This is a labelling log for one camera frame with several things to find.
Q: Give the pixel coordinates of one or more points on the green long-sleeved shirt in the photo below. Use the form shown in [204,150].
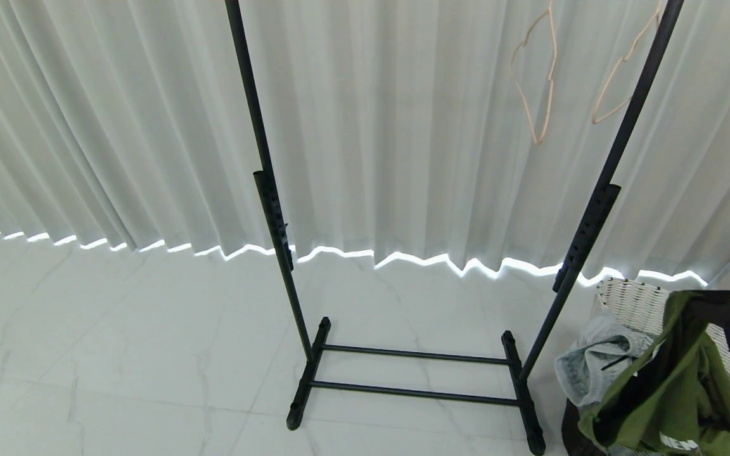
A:
[675,380]

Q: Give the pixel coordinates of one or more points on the pale grey shorts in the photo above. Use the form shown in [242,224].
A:
[587,367]

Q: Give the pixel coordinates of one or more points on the pink clothes hanger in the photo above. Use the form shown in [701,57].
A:
[624,61]
[539,140]

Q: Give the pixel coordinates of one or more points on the white laundry basket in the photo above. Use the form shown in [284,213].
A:
[631,304]

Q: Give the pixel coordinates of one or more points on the black clothes rack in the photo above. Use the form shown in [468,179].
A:
[274,209]

